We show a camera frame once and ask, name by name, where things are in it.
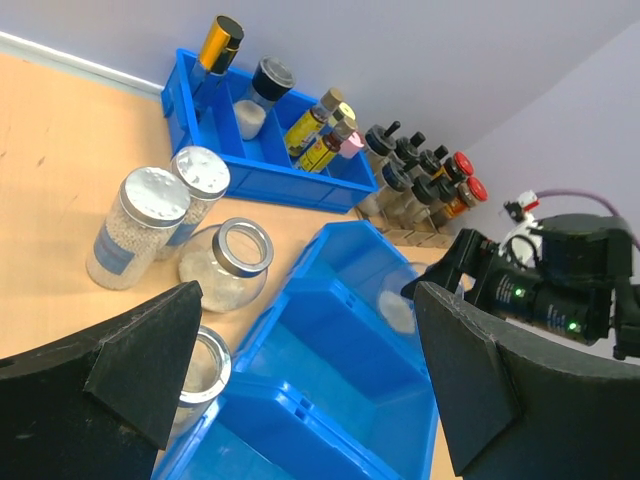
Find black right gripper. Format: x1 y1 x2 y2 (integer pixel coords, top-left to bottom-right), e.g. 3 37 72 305
400 228 505 315

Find blue three-compartment bin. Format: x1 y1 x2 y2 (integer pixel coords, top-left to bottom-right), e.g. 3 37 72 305
153 221 438 479

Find clear acrylic bottle rack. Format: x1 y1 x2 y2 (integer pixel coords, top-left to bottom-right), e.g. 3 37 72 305
354 207 455 249

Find black cap shaker rear middle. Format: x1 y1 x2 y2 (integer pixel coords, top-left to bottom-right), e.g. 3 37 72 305
394 131 426 163

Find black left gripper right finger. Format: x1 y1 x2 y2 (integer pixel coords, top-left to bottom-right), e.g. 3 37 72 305
415 282 639 479

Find red lid jar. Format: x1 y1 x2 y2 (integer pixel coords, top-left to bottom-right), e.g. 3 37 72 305
443 176 489 220
433 151 475 184

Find black cap salt grinder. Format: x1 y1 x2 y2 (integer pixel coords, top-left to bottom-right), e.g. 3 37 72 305
233 55 296 141

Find gold black spray bottle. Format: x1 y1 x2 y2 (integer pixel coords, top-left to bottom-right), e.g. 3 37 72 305
188 15 244 114

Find yellow label sauce bottle rear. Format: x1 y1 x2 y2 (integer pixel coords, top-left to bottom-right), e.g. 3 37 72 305
284 87 344 158

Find black cap shaker front right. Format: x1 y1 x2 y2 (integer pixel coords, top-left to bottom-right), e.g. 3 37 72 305
429 174 457 218

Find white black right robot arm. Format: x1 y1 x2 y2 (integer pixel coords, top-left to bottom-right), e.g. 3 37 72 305
400 214 639 360

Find foil lid jar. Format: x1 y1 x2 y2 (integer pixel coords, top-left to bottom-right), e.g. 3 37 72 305
86 167 191 290
156 146 231 261

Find red lid jar front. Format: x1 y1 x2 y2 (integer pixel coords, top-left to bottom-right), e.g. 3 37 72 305
443 176 489 220

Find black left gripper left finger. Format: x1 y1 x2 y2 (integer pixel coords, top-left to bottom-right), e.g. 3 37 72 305
1 281 202 479

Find yellow label sauce bottle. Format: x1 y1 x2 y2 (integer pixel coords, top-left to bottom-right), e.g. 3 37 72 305
294 117 358 173
284 87 344 158

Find black cap shaker front left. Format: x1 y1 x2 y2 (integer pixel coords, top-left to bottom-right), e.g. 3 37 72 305
357 161 412 216

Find blue rectangular divided tray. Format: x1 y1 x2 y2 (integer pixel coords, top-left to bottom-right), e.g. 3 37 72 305
161 49 376 214

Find round glass jar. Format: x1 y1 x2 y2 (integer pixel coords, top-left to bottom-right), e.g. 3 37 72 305
376 262 428 336
178 217 274 314
170 325 232 439

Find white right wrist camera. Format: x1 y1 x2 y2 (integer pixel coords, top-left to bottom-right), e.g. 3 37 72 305
499 190 542 266

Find black cap shaker rear left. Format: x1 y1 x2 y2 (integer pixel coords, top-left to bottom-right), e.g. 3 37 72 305
364 120 401 169

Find pink lid small jar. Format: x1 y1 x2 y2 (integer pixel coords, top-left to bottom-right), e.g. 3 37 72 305
339 131 364 159

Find black cap shaker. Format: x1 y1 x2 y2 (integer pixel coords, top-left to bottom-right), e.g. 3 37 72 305
419 145 449 176
394 131 426 163
357 161 412 216
364 120 401 169
429 174 457 218
393 174 439 229

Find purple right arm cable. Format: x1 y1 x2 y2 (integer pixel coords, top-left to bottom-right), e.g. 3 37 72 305
533 188 640 251

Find black cap shaker front middle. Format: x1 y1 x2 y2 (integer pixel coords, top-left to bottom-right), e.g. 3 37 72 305
393 174 439 229

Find yellow label sauce bottle front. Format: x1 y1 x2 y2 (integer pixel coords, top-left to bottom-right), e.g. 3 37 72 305
294 117 358 173

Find red lid jar rear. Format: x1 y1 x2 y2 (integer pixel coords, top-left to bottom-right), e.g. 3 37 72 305
433 151 475 184

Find black cap shaker rear right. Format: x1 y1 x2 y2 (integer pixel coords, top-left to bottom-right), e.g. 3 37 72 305
419 145 449 176

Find yellow lid small jar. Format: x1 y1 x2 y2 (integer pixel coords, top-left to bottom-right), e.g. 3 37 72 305
327 102 356 128

